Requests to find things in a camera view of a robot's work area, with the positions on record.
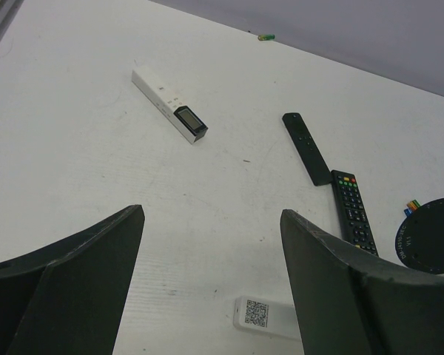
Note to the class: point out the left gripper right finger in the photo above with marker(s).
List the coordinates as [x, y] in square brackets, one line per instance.
[348, 301]

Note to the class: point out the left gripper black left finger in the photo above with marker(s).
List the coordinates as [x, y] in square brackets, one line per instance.
[69, 297]

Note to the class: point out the white remote control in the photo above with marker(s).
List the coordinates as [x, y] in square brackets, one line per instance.
[266, 317]

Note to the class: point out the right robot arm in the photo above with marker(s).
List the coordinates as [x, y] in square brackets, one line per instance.
[419, 242]

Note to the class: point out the black remote with buttons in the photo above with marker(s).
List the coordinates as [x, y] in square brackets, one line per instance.
[354, 224]

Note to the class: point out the slim black remote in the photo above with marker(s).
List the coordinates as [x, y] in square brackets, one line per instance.
[307, 149]

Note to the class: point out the white remote with display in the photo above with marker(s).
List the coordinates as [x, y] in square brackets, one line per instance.
[169, 104]

